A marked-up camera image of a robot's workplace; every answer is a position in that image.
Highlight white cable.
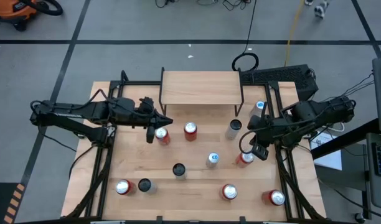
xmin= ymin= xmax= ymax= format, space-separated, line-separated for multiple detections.
xmin=329 ymin=121 xmax=346 ymax=133

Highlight black desk beam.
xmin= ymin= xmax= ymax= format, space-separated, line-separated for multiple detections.
xmin=310 ymin=118 xmax=381 ymax=160

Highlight white Celsius can yellow band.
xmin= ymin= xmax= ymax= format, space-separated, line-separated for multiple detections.
xmin=172 ymin=162 xmax=187 ymax=181

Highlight black coiled cable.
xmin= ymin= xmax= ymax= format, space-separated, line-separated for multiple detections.
xmin=230 ymin=0 xmax=260 ymax=73

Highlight white printed paper sheet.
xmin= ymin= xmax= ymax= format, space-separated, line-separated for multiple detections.
xmin=311 ymin=132 xmax=343 ymax=171

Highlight orange shop vacuum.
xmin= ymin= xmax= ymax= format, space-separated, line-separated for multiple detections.
xmin=0 ymin=0 xmax=39 ymax=32

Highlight white Celsius can tropical print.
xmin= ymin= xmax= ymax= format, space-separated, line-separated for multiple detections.
xmin=224 ymin=119 xmax=243 ymax=141

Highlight red Coca-Cola can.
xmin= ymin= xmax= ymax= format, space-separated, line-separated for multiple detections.
xmin=261 ymin=189 xmax=286 ymax=207
xmin=183 ymin=121 xmax=198 ymax=142
xmin=115 ymin=179 xmax=137 ymax=196

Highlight black vacuum hose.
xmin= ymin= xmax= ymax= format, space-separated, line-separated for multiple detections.
xmin=21 ymin=0 xmax=64 ymax=17

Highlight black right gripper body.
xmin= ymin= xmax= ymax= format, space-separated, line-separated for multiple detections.
xmin=251 ymin=119 xmax=281 ymax=162

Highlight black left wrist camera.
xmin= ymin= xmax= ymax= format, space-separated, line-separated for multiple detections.
xmin=138 ymin=96 xmax=156 ymax=114

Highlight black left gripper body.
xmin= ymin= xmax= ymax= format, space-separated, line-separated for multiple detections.
xmin=128 ymin=107 xmax=156 ymax=144

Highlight grey cart base panel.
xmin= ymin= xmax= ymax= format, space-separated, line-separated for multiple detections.
xmin=314 ymin=146 xmax=370 ymax=218

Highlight yellow cable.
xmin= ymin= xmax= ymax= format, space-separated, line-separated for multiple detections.
xmin=283 ymin=0 xmax=306 ymax=68

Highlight red Fanta soda can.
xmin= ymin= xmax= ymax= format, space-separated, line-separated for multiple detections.
xmin=235 ymin=151 xmax=256 ymax=169
xmin=220 ymin=183 xmax=238 ymax=201

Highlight silver blue energy drink can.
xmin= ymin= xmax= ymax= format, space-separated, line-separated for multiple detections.
xmin=248 ymin=100 xmax=266 ymax=118
xmin=205 ymin=151 xmax=220 ymax=169

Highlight white black-topped drink can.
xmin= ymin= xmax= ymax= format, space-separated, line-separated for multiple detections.
xmin=137 ymin=177 xmax=158 ymax=195

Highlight black aluminium table frame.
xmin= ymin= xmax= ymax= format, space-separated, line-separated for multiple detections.
xmin=65 ymin=70 xmax=327 ymax=222

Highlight grey desk tray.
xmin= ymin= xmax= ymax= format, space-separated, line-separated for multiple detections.
xmin=365 ymin=132 xmax=381 ymax=212

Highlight black mat orange stripes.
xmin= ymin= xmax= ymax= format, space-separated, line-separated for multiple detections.
xmin=0 ymin=182 xmax=26 ymax=224

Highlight black perforated computer case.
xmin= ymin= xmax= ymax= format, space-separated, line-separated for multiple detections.
xmin=240 ymin=63 xmax=319 ymax=101

